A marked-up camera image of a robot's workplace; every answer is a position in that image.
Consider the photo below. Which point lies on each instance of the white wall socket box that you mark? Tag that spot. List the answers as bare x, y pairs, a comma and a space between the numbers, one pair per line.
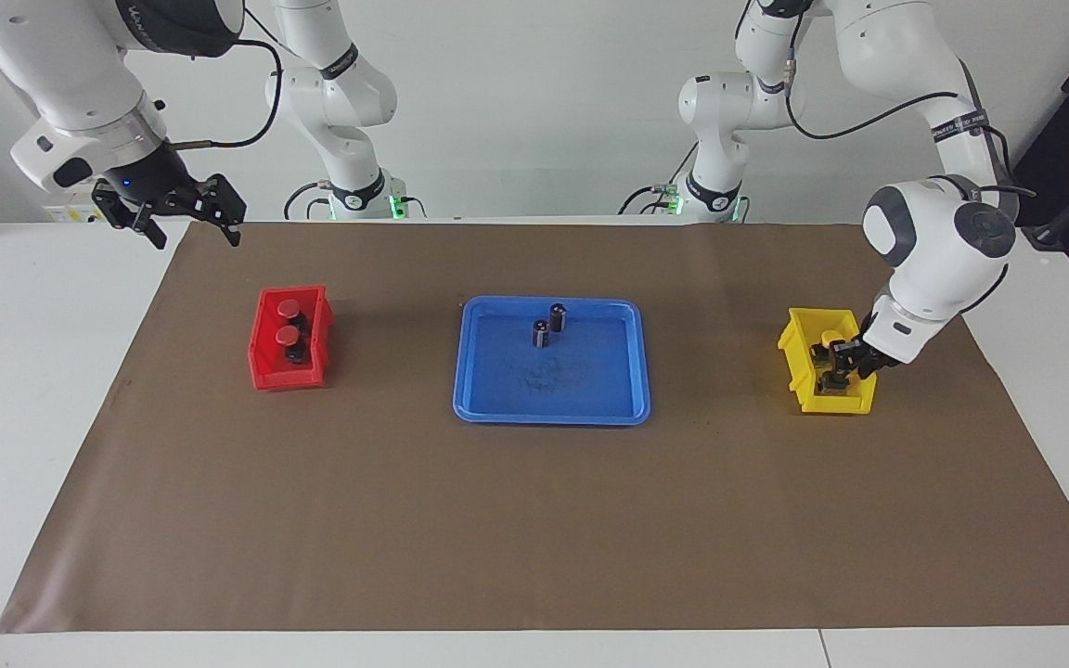
80, 211

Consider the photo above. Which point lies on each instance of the black cylinder capacitor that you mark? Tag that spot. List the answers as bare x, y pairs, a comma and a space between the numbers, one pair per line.
558, 317
542, 334

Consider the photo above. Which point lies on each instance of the yellow push button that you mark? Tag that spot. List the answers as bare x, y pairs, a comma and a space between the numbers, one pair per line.
833, 388
831, 336

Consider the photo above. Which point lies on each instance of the red push button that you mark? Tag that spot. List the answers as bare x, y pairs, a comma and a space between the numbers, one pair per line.
289, 334
289, 306

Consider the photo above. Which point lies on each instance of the brown table mat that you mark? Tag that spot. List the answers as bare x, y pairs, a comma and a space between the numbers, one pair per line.
497, 520

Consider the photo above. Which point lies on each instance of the blue plastic tray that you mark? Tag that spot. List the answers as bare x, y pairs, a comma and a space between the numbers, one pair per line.
590, 390

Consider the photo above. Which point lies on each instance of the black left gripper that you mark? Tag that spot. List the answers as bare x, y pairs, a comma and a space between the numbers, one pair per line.
864, 360

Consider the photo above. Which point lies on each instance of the yellow plastic bin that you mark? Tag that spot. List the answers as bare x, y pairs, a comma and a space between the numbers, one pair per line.
799, 371

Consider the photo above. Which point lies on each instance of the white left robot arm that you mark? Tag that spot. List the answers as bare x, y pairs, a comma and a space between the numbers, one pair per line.
933, 269

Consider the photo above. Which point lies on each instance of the red plastic bin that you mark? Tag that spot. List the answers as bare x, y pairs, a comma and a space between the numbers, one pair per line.
265, 371

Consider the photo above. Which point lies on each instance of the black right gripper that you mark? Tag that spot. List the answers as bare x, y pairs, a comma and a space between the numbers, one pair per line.
154, 176

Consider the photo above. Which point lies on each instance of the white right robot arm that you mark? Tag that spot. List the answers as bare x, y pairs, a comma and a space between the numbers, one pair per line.
61, 65

